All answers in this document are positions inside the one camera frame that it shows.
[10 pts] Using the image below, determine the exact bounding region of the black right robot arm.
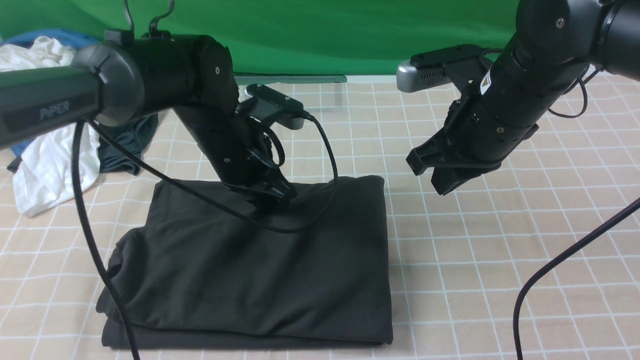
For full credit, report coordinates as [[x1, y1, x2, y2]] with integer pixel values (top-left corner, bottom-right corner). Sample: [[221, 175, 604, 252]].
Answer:
[[396, 0, 640, 195]]

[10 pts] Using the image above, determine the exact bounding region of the dark teal garment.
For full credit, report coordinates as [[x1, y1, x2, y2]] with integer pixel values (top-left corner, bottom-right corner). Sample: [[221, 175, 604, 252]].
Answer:
[[98, 114, 159, 176]]

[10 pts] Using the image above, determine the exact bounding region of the green backdrop cloth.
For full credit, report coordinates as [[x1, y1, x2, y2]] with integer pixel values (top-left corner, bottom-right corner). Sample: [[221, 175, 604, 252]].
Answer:
[[0, 0, 523, 77]]

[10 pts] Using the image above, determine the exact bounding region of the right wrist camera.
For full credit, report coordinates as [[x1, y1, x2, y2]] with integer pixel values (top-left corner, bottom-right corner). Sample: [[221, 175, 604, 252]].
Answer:
[[395, 44, 494, 93]]

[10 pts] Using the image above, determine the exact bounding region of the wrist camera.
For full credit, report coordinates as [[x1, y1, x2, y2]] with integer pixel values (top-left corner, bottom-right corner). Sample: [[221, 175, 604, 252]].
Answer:
[[395, 44, 494, 93], [238, 84, 306, 131]]

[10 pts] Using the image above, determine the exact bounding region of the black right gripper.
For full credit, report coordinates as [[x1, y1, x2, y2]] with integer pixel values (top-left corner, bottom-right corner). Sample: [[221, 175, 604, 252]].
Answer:
[[406, 38, 589, 195]]

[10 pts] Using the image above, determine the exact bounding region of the gray long-sleeve top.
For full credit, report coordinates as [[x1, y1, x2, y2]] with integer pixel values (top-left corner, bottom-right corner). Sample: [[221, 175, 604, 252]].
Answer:
[[107, 175, 394, 350]]

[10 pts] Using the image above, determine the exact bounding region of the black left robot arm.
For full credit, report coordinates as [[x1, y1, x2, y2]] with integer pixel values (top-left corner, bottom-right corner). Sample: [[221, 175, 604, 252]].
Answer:
[[0, 30, 297, 208]]

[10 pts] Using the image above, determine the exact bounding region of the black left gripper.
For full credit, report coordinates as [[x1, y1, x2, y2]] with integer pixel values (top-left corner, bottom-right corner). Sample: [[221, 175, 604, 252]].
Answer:
[[173, 97, 297, 206]]

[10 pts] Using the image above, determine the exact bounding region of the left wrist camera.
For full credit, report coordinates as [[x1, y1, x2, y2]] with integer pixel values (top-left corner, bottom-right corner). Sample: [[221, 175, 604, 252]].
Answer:
[[238, 84, 306, 131]]

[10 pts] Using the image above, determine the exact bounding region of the gray metal bar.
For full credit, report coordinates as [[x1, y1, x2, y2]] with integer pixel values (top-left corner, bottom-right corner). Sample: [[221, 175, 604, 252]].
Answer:
[[235, 74, 348, 86]]

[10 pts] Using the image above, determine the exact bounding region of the white garment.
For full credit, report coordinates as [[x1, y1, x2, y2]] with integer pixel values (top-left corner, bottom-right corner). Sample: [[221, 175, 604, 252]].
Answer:
[[1, 35, 101, 218]]

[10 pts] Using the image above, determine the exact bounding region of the blue garment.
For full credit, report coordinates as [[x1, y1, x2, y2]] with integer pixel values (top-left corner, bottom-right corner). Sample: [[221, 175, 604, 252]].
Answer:
[[0, 33, 100, 150]]

